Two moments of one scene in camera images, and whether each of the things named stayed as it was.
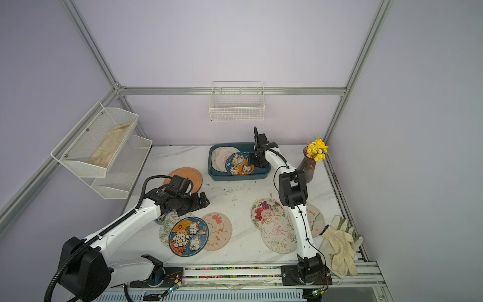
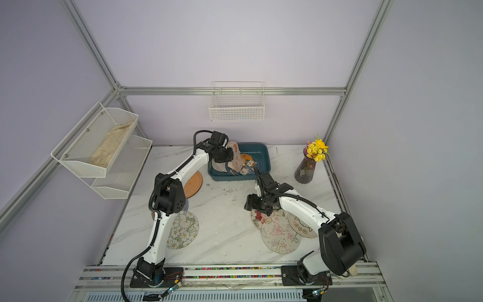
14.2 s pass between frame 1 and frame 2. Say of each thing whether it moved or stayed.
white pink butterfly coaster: stayed
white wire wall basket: stayed
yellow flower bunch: stayed
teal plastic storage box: stayed
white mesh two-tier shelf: stayed
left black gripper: moved
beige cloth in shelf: stayed
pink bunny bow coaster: moved
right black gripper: moved
